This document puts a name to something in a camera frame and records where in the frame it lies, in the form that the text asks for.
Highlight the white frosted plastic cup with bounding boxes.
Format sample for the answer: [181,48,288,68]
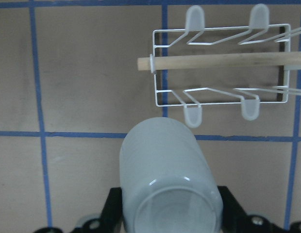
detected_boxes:
[119,117,223,233]

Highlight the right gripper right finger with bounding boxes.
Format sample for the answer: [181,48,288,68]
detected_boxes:
[217,186,301,233]

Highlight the white wire cup rack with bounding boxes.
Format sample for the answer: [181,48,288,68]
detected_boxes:
[136,3,301,129]

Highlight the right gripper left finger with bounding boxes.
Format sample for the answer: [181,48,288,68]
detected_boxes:
[31,186,124,233]

